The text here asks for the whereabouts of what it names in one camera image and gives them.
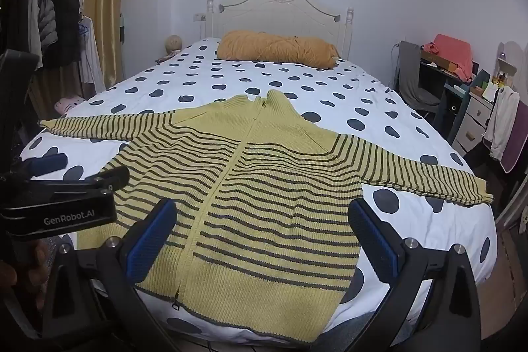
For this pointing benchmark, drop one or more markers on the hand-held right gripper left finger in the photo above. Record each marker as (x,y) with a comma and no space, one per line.
(150,244)

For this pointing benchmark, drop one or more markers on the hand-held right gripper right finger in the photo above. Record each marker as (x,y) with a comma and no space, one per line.
(377,240)

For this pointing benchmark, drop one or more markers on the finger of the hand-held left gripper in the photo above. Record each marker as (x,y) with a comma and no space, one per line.
(111,179)
(49,164)

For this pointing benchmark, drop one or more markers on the yellow striped knit sweater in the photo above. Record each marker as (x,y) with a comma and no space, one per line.
(268,191)

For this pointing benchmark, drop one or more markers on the person's left hand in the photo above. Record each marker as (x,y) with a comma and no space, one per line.
(18,273)

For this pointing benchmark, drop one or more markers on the pink plush toy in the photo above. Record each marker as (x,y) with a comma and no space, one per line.
(68,104)

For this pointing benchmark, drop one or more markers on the white hanging garment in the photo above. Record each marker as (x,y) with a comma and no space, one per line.
(91,51)

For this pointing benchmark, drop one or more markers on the dark hanging coat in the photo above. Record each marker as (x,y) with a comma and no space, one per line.
(16,22)

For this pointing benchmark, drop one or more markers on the grey hanging jacket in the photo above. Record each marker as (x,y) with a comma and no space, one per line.
(46,18)

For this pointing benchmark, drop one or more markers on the white drawer cabinet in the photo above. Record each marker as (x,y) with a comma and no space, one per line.
(470,125)

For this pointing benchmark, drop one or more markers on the beige round-headed doll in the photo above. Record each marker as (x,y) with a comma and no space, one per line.
(173,43)

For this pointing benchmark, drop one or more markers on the black hanging jacket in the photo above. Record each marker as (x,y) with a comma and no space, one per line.
(64,14)

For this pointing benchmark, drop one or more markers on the dark desk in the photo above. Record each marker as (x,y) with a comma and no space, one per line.
(449,104)

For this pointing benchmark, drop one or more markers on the purple cloth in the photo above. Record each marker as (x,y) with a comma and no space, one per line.
(515,146)

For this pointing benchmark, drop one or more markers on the grey garment on chair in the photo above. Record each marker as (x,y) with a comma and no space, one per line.
(412,75)

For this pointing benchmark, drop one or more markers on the white draped garment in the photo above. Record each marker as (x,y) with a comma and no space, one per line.
(501,121)

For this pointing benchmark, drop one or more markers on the polka dot bed sheet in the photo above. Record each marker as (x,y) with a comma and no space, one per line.
(288,75)

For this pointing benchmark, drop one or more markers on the brown cardboard box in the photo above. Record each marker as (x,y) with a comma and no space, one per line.
(439,61)

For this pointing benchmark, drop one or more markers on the red-orange box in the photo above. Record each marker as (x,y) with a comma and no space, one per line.
(453,51)

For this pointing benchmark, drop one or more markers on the orange quilted pillow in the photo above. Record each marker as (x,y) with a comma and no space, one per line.
(272,47)

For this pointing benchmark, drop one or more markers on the cream bed headboard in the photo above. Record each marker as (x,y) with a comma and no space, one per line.
(280,14)

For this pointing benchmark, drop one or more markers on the dark wall panel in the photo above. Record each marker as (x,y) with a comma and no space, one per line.
(122,29)

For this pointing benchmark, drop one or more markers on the wall socket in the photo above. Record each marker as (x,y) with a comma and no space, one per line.
(200,17)

